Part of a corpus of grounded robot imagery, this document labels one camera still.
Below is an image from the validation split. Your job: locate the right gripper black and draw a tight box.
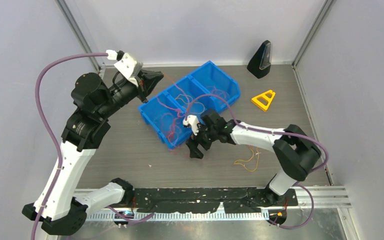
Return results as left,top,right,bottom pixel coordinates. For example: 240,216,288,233
186,120,218,159

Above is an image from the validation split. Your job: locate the yellow cable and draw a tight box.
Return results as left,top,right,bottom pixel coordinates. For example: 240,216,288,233
174,94,262,173

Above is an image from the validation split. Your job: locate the pink cable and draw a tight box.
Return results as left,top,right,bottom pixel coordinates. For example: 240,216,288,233
157,85,231,147

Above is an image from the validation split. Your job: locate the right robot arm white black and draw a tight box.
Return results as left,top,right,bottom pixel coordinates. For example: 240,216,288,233
182,109,322,207

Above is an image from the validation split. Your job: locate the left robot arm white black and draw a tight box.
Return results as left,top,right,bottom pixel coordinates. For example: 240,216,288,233
22,70,164,236

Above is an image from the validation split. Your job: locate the blue three-compartment plastic bin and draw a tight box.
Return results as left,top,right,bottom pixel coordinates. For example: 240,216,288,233
138,61,241,150

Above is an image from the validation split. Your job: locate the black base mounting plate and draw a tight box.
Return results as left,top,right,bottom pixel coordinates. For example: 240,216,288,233
110,187,299,215

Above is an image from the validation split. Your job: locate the yellow triangular plastic piece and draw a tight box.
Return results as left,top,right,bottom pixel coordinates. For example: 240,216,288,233
251,89,276,112

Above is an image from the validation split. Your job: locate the black wedge-shaped stand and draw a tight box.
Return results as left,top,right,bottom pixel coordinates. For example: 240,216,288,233
246,40,272,79

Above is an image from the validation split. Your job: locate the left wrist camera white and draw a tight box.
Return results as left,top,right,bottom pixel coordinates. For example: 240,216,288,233
105,49,143,88

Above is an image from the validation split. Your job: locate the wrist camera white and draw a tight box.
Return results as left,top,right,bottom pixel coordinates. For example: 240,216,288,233
105,49,143,88
182,114,200,136

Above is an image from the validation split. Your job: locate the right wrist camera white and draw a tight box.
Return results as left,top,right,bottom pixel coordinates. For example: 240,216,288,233
182,114,200,136

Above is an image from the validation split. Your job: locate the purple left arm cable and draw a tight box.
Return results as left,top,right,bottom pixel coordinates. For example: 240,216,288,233
30,52,118,240

